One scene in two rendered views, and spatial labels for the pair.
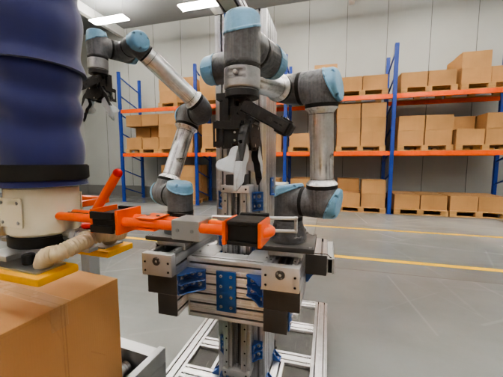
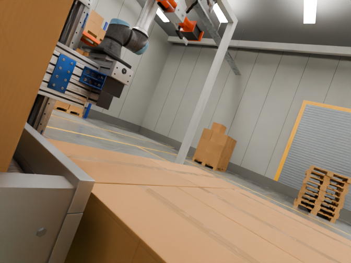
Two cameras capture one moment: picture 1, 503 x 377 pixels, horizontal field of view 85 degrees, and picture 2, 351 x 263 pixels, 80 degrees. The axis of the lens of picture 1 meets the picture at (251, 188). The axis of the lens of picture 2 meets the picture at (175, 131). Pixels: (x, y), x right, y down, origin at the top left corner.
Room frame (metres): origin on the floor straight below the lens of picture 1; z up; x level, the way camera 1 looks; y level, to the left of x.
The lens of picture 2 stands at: (0.18, 0.92, 0.74)
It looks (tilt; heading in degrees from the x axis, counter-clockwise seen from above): 1 degrees up; 288
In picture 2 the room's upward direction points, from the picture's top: 21 degrees clockwise
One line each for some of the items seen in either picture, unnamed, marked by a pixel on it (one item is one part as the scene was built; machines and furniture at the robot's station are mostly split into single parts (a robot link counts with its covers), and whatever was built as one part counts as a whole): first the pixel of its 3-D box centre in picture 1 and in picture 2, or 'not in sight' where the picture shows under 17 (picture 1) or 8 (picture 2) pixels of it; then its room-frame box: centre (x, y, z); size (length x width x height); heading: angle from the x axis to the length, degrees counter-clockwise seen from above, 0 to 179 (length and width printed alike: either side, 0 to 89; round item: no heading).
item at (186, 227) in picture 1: (191, 227); (175, 13); (0.62, 0.14, 1.21); 0.07 x 0.07 x 0.04; 72
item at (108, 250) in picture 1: (78, 239); not in sight; (0.85, 0.55, 1.11); 0.34 x 0.10 x 0.05; 72
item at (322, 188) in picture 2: not in sight; (320, 191); (-2.46, -6.64, 0.65); 1.29 x 1.10 x 1.30; 74
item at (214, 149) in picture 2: not in sight; (217, 145); (1.03, -7.49, 0.87); 1.20 x 1.01 x 1.74; 74
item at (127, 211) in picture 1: (116, 218); not in sight; (0.68, 0.34, 1.22); 0.10 x 0.08 x 0.06; 162
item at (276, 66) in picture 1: (260, 60); not in sight; (0.68, -0.02, 1.60); 0.11 x 0.11 x 0.08; 58
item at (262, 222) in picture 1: (246, 230); (191, 31); (0.57, 0.01, 1.21); 0.08 x 0.07 x 0.05; 72
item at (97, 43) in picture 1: (97, 46); not in sight; (1.14, 0.61, 1.82); 0.09 x 0.08 x 0.11; 135
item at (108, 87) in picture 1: (100, 87); not in sight; (1.15, 0.61, 1.66); 0.09 x 0.08 x 0.12; 164
